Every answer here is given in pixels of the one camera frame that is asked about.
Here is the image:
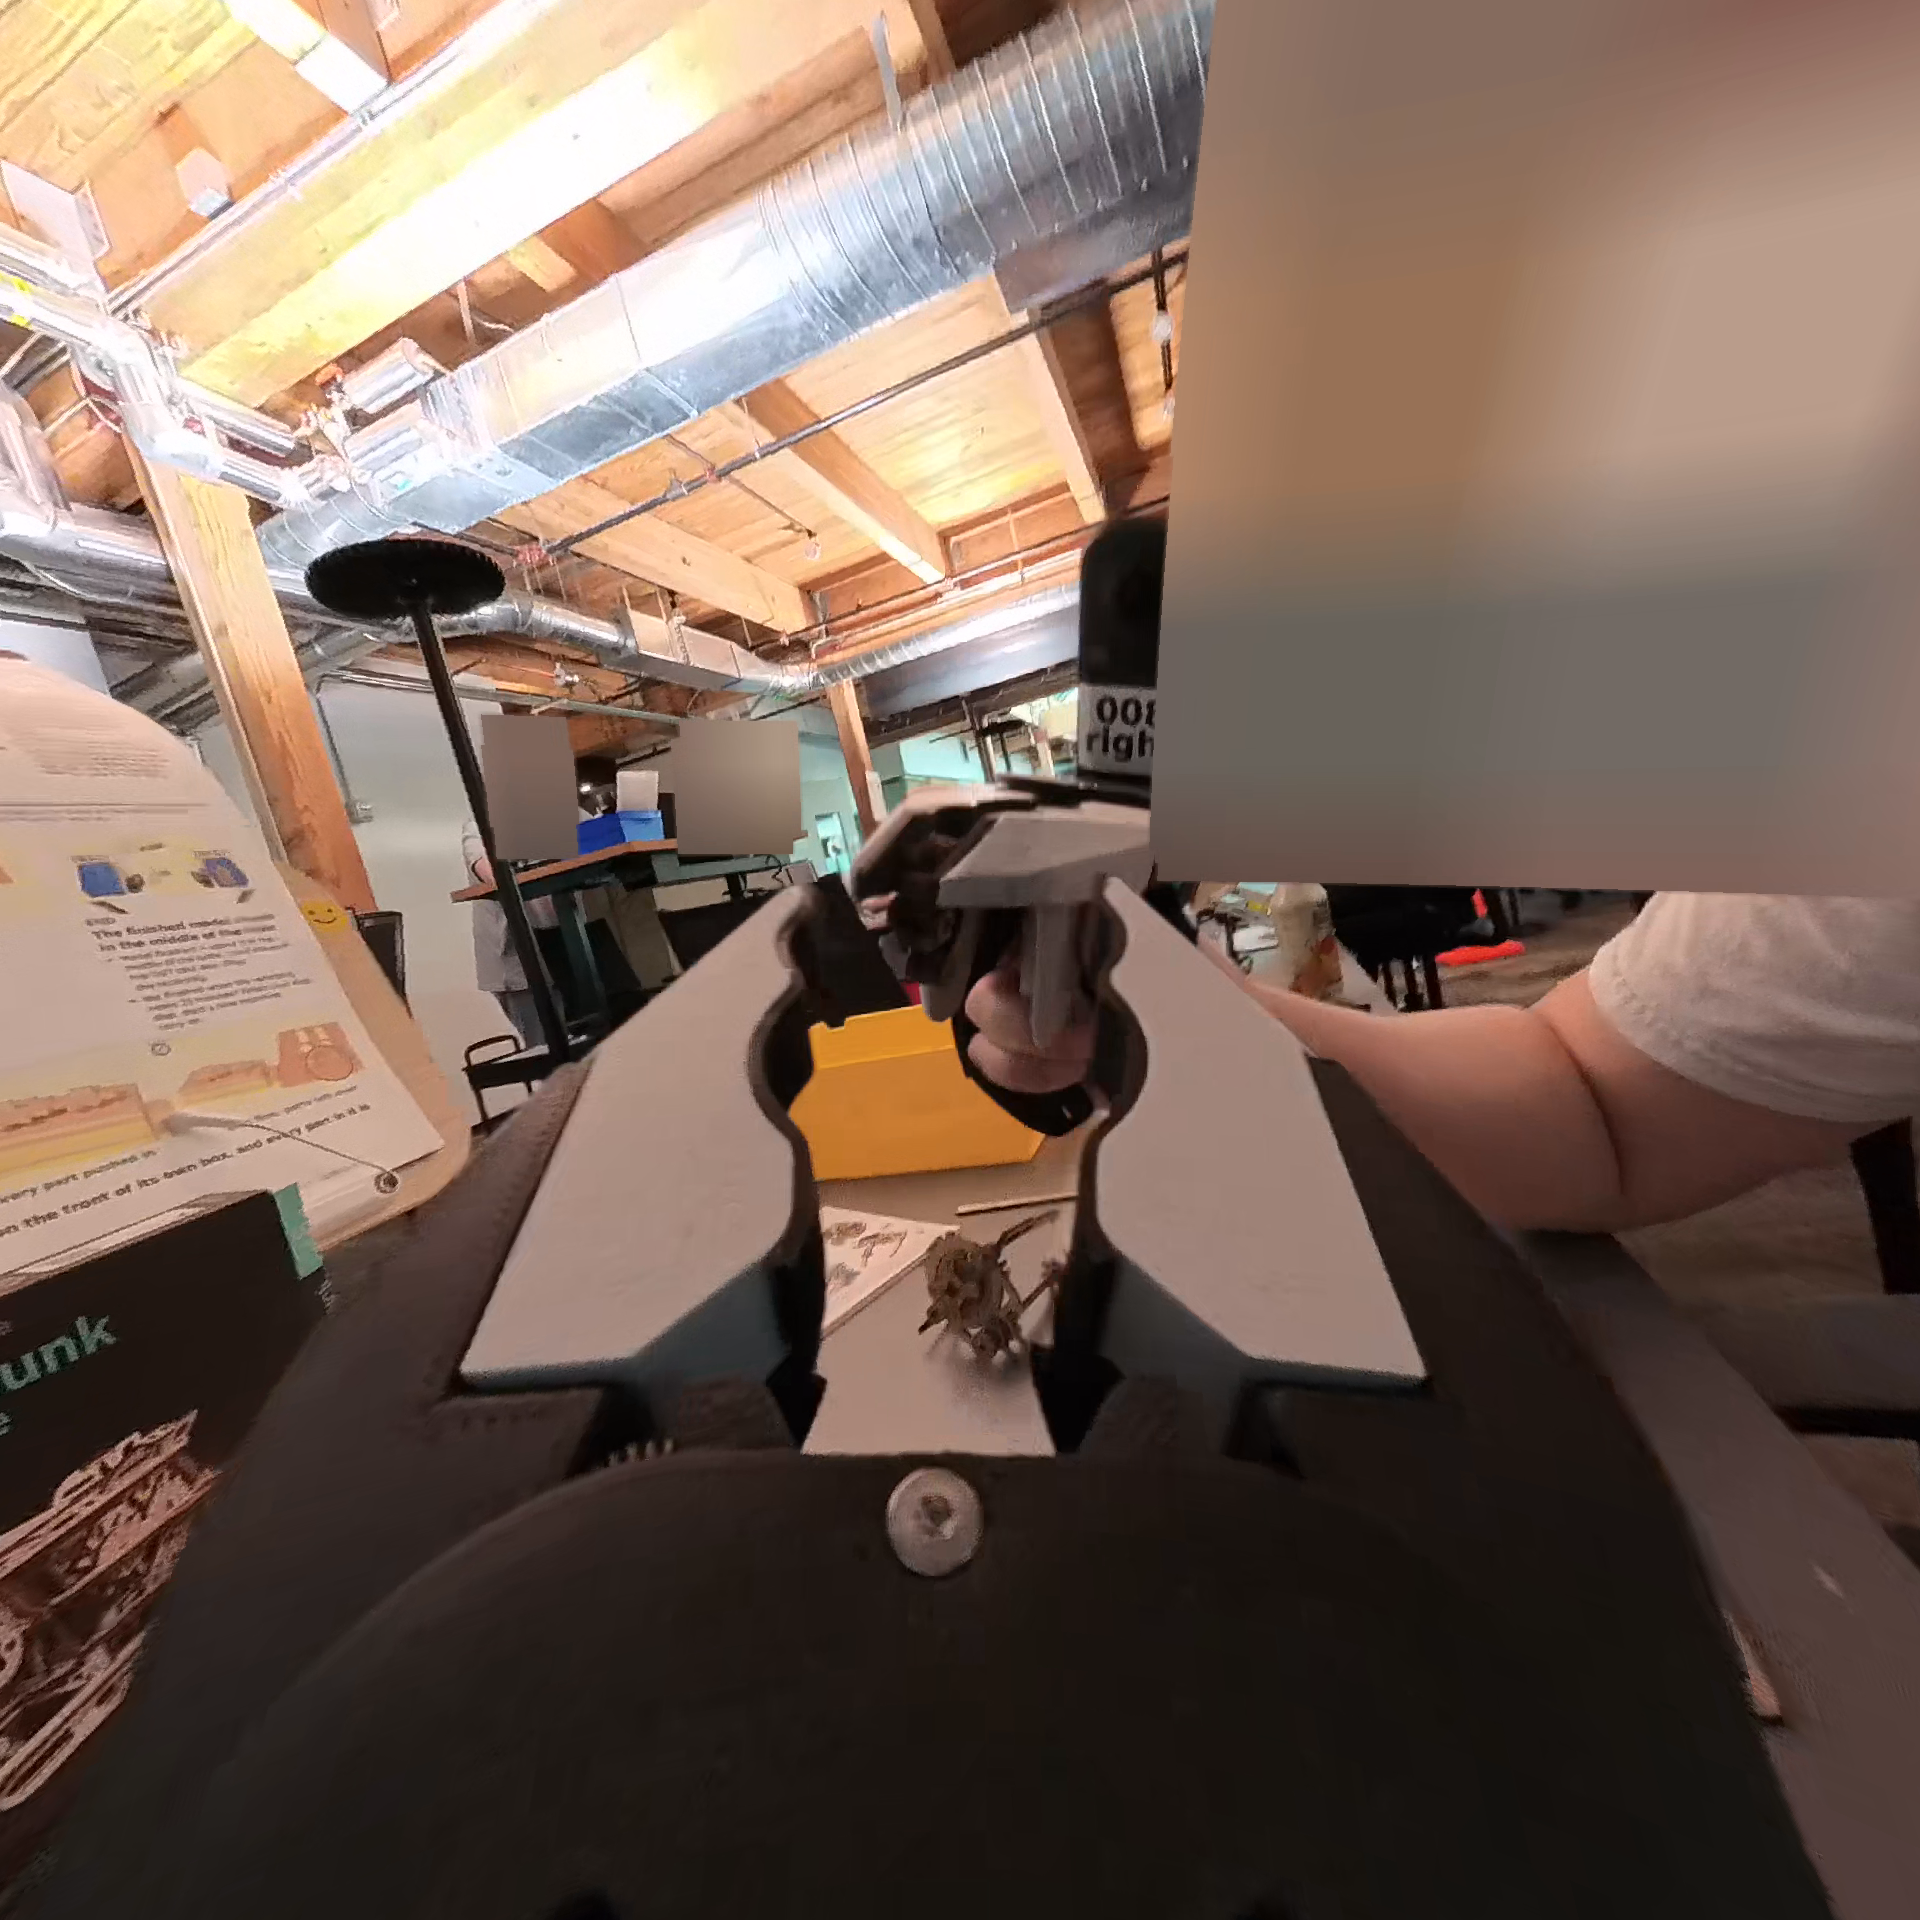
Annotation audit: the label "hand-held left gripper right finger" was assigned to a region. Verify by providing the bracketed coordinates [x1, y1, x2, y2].
[1045, 881, 1431, 1453]

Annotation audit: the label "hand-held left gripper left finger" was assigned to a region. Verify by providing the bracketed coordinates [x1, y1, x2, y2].
[460, 883, 828, 1453]

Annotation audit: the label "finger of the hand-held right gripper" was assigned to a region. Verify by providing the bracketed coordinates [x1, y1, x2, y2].
[847, 784, 1055, 981]
[911, 824, 1156, 1024]

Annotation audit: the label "small dark wooden model part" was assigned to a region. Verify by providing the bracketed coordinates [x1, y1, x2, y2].
[810, 883, 911, 1024]

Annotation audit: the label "person's right forearm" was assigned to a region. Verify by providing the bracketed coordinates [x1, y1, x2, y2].
[1241, 960, 1870, 1234]

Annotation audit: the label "wooden model assembly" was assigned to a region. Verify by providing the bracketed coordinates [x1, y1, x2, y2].
[919, 1211, 1069, 1364]

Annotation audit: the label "black model kit box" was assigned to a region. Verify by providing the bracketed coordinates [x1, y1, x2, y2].
[0, 1188, 329, 1824]

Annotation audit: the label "person's right hand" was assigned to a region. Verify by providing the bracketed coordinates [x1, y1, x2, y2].
[959, 970, 1107, 1116]

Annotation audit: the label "black rolling cart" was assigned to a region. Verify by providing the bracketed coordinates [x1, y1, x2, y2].
[460, 1031, 570, 1130]

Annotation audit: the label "white printed paper sheet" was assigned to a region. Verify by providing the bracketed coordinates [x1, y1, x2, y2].
[815, 1205, 963, 1339]

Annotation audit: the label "yellow plastic bin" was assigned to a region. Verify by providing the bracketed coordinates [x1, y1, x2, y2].
[789, 1001, 1047, 1183]

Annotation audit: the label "pale plastic jug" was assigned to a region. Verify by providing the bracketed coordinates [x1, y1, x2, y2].
[1263, 883, 1339, 1001]

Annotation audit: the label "background standing desk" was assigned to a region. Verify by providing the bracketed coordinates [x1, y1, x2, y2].
[451, 837, 815, 1059]

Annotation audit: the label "printed instruction board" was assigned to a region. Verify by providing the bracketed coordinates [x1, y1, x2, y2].
[0, 657, 470, 1251]

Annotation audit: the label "white shirt sleeve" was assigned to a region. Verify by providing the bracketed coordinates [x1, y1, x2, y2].
[1586, 890, 1920, 1130]

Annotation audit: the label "black floor lamp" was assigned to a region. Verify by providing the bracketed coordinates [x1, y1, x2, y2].
[305, 537, 593, 1073]

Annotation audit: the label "silver ceiling pipes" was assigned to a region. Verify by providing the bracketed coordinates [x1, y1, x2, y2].
[0, 223, 506, 609]

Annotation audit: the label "slim silver air duct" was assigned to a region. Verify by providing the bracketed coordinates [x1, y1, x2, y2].
[497, 577, 1086, 712]

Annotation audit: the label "large silver air duct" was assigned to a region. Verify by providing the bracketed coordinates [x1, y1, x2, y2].
[252, 0, 1215, 586]

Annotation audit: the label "wooden support post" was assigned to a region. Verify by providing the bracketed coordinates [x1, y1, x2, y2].
[129, 442, 380, 921]

